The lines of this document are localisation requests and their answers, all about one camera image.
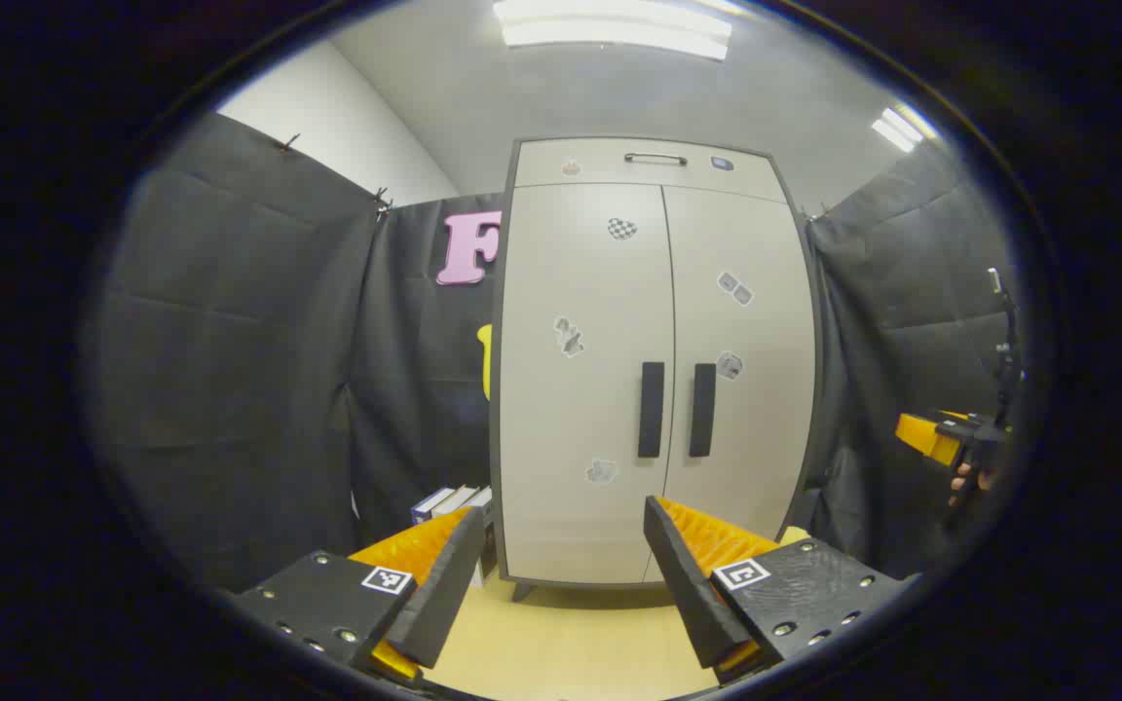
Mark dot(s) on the beige door with checkered sticker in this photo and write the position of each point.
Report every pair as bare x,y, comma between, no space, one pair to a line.
580,409

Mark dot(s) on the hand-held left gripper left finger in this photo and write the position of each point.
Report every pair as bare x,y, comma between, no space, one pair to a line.
444,584

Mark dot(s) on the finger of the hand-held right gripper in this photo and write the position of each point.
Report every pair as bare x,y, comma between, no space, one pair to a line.
926,436

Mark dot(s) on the beige double-door shoe cabinet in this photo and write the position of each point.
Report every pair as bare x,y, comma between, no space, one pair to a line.
495,419

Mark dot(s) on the beige cabinet drawer front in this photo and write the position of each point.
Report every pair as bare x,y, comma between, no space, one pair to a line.
600,175

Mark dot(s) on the beige door with box sticker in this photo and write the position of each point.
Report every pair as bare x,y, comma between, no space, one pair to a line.
761,438

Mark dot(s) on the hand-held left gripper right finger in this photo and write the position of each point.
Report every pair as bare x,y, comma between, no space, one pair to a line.
688,584

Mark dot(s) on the black backdrop cloth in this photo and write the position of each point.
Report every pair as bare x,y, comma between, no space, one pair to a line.
230,341

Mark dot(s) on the blue cover book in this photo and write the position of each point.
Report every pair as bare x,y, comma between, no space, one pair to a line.
430,506

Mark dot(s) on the small black cloth clip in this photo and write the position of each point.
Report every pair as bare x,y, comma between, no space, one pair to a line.
383,202
288,143

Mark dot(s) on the ceiling light panel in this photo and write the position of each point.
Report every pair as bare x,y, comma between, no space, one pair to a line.
900,129
610,29

